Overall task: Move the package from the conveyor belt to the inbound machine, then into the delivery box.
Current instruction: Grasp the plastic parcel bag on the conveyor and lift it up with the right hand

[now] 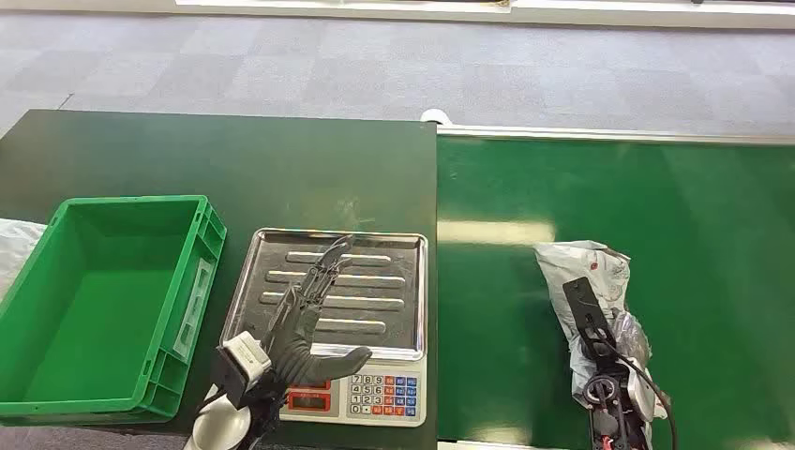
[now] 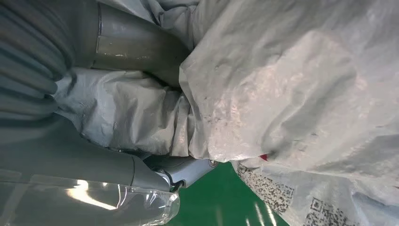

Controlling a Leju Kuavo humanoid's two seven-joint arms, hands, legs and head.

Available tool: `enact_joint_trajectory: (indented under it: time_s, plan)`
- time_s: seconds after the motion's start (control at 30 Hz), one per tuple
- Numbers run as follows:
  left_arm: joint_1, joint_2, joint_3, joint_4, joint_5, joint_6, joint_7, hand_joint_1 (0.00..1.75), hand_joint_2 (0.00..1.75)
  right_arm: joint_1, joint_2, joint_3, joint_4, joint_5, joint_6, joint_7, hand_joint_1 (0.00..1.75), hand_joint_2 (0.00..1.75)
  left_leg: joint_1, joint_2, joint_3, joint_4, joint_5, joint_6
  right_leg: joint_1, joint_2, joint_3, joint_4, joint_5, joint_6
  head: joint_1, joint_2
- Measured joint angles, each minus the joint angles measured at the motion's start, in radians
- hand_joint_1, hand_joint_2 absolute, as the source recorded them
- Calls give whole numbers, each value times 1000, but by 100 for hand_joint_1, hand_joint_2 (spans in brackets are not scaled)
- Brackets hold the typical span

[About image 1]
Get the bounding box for electronic scale with steel tray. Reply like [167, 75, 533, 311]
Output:
[220, 228, 429, 428]

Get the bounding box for grey plastic mailer package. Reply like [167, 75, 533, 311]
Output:
[533, 240, 670, 425]

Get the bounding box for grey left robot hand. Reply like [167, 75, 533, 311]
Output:
[261, 234, 374, 387]

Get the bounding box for silver conveyor side rail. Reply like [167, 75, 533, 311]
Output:
[436, 124, 795, 148]

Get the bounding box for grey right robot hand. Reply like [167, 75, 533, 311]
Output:
[611, 308, 653, 368]

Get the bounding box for green plastic crate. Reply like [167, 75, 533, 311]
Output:
[0, 194, 228, 427]

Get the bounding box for green conveyor belt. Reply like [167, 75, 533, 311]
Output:
[436, 134, 795, 450]

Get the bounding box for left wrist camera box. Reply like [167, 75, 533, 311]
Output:
[214, 330, 273, 408]

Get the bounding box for white plastic bag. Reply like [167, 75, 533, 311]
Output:
[0, 218, 49, 301]

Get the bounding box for white baseboard strip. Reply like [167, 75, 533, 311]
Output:
[0, 0, 795, 30]

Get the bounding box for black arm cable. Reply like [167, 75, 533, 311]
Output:
[594, 341, 676, 450]

